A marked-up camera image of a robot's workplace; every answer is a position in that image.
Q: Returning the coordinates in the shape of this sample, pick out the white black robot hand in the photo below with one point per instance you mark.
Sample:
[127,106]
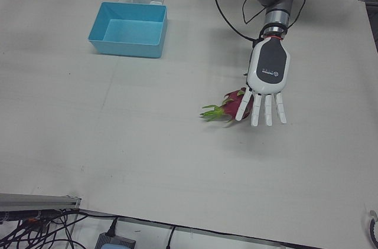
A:
[270,66]

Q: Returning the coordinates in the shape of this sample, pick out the pink dragon fruit green scales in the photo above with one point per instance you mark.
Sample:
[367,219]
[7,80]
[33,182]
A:
[233,107]

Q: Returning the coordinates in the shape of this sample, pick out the light blue plastic bin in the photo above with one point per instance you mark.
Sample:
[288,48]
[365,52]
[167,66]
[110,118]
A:
[130,33]

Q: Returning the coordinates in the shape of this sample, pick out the grey power adapter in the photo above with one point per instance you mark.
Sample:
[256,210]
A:
[116,240]

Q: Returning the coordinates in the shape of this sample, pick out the aluminium profile post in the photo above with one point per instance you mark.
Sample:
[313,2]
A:
[38,200]

